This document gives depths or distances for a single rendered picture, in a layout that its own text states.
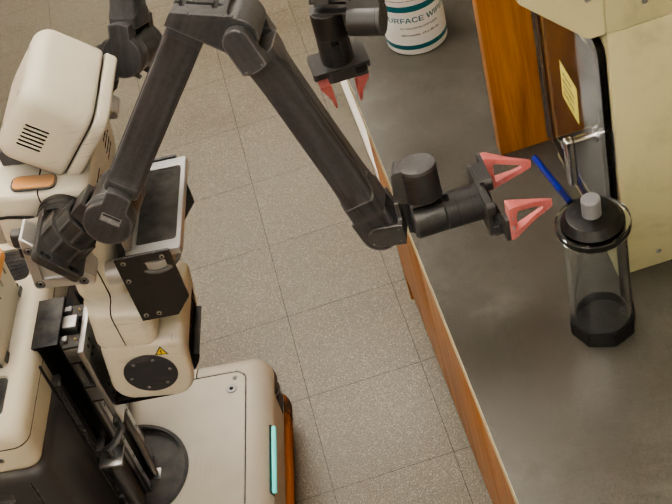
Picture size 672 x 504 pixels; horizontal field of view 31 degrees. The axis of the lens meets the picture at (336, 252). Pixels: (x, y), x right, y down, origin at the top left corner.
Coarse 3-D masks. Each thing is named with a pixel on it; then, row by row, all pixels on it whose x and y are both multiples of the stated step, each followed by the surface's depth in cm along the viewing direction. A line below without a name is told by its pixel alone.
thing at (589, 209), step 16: (592, 192) 171; (576, 208) 174; (592, 208) 170; (608, 208) 173; (560, 224) 174; (576, 224) 172; (592, 224) 171; (608, 224) 170; (576, 240) 171; (592, 240) 170
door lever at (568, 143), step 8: (592, 128) 181; (568, 136) 181; (576, 136) 181; (584, 136) 181; (592, 136) 181; (568, 144) 181; (576, 144) 181; (568, 152) 182; (568, 160) 183; (568, 168) 184; (576, 168) 184; (568, 176) 185; (576, 176) 185; (576, 184) 186
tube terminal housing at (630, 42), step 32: (608, 0) 160; (640, 0) 161; (608, 32) 163; (640, 32) 164; (608, 64) 167; (640, 64) 168; (640, 96) 172; (640, 128) 176; (640, 160) 180; (640, 192) 184; (640, 224) 189; (640, 256) 193
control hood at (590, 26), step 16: (528, 0) 157; (544, 0) 158; (560, 0) 158; (576, 0) 159; (592, 0) 159; (544, 16) 160; (560, 16) 160; (576, 16) 160; (592, 16) 161; (576, 32) 162; (592, 32) 162
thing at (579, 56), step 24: (552, 24) 186; (552, 48) 192; (576, 48) 176; (600, 48) 166; (552, 72) 197; (576, 72) 181; (600, 72) 168; (552, 96) 202; (600, 96) 172; (552, 120) 208; (576, 120) 191; (600, 120) 176; (600, 144) 180; (600, 168) 185; (600, 192) 190
